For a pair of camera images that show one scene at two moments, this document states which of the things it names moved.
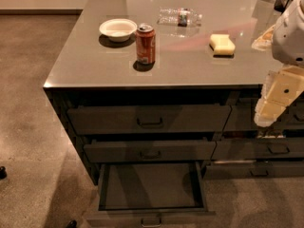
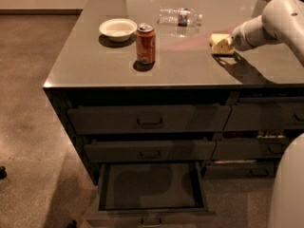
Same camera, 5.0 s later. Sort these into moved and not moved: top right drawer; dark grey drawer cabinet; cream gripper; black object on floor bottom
Moved: cream gripper
Not moved: top right drawer; black object on floor bottom; dark grey drawer cabinet
